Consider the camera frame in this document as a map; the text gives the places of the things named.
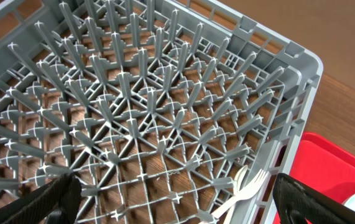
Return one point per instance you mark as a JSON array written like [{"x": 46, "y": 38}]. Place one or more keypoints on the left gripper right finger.
[{"x": 298, "y": 203}]

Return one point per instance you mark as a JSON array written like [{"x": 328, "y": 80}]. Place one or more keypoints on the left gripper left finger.
[{"x": 55, "y": 202}]

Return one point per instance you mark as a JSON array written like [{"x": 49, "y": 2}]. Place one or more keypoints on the white plastic fork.
[{"x": 245, "y": 193}]

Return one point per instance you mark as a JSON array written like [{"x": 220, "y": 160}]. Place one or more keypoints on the white plastic spoon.
[{"x": 239, "y": 177}]

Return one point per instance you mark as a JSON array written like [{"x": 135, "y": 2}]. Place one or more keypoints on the grey dishwasher rack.
[{"x": 152, "y": 105}]

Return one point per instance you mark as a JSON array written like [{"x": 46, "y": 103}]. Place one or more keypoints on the red plastic tray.
[{"x": 325, "y": 167}]

